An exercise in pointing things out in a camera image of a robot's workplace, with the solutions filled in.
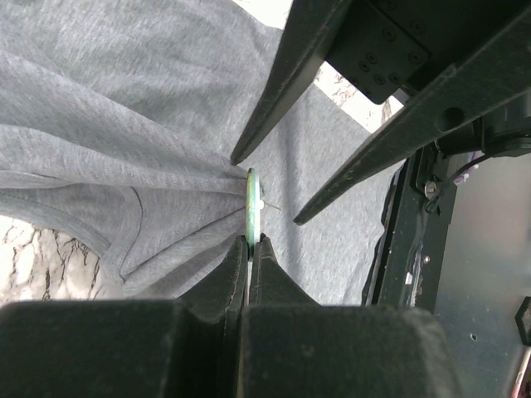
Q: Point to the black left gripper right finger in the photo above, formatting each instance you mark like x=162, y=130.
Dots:
x=294, y=347

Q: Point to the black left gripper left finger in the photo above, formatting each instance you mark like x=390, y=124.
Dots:
x=184, y=347

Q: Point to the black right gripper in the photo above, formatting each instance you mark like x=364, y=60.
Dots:
x=383, y=46

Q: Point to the colourful round brooch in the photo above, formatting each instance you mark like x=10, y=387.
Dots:
x=254, y=207

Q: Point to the grey tank top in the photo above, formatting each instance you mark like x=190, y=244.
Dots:
x=118, y=119

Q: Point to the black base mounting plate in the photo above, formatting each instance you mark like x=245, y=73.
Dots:
x=408, y=258

